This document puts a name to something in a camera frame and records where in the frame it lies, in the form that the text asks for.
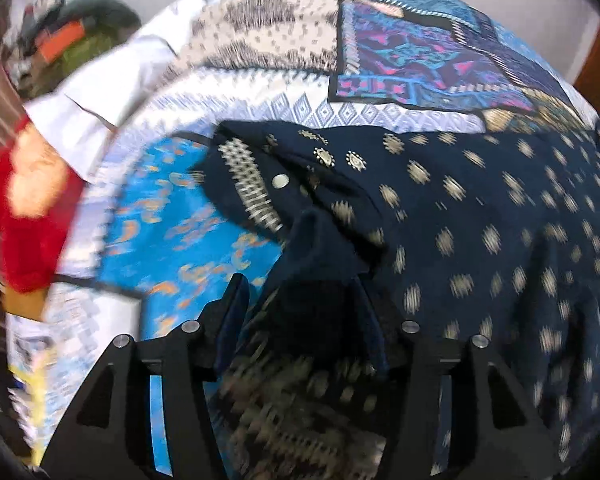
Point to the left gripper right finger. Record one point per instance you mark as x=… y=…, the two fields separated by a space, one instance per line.
x=402 y=382

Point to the navy patterned hooded garment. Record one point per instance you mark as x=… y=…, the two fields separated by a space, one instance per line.
x=491 y=234

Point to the orange box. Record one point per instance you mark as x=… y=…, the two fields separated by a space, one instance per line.
x=51 y=45

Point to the red plush toy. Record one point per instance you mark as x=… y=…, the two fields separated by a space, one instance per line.
x=39 y=193

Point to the blue patchwork bedspread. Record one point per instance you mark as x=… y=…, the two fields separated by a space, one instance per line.
x=147 y=250

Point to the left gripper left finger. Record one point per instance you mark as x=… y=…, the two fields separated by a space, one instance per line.
x=196 y=352

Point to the white sheet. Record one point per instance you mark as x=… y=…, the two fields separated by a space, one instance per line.
x=76 y=117

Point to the pile of clothes and boxes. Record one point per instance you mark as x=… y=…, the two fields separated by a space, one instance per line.
x=107 y=24

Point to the wooden bedside table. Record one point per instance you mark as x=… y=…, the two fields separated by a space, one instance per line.
x=28 y=305

